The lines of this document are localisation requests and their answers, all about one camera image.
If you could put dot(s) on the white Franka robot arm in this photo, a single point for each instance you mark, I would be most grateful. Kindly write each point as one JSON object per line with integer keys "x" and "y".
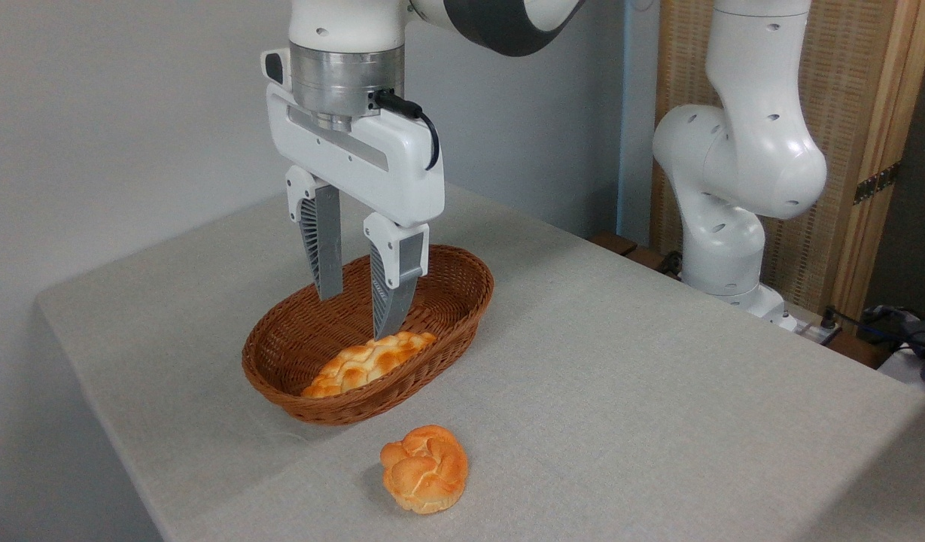
{"x": 740, "y": 150}

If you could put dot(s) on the long braided bread loaf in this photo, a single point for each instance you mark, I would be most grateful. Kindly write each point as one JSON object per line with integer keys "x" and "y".
{"x": 357, "y": 365}

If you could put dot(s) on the dark brown wooden ledge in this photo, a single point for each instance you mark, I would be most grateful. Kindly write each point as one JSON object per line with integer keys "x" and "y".
{"x": 620, "y": 247}

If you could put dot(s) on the brown oval wicker basket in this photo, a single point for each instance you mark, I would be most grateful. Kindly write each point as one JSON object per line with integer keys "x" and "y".
{"x": 296, "y": 339}

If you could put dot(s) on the wooden woven folding screen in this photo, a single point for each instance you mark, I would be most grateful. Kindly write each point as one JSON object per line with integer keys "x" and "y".
{"x": 861, "y": 83}

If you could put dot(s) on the round knotted bread roll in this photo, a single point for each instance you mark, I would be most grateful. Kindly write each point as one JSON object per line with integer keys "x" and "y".
{"x": 424, "y": 470}

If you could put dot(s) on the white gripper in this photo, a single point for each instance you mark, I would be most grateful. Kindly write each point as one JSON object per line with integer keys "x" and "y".
{"x": 387, "y": 169}

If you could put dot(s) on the dark grey bag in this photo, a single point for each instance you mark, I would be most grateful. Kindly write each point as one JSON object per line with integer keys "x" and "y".
{"x": 921, "y": 339}

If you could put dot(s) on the dark metal screen hinge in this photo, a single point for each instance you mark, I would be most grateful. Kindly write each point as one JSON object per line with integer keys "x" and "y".
{"x": 876, "y": 183}

